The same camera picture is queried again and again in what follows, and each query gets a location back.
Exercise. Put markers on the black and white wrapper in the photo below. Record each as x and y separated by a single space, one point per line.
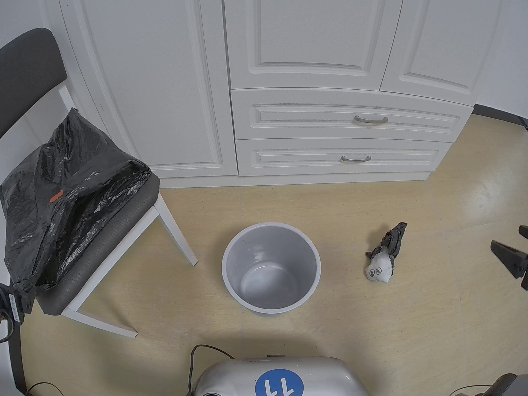
381 268

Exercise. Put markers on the black plastic bag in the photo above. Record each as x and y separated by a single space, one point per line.
62 167

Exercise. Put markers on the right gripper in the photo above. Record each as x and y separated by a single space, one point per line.
525 277

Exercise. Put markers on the grey cushioned white chair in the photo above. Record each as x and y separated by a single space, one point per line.
128 221

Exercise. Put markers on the white trash bin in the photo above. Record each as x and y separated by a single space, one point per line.
247 254

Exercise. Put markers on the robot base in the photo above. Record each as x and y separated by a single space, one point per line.
231 380

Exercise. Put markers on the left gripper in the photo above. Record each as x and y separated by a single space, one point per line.
14 307

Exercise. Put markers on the white wardrobe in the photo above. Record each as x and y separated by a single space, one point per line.
309 23

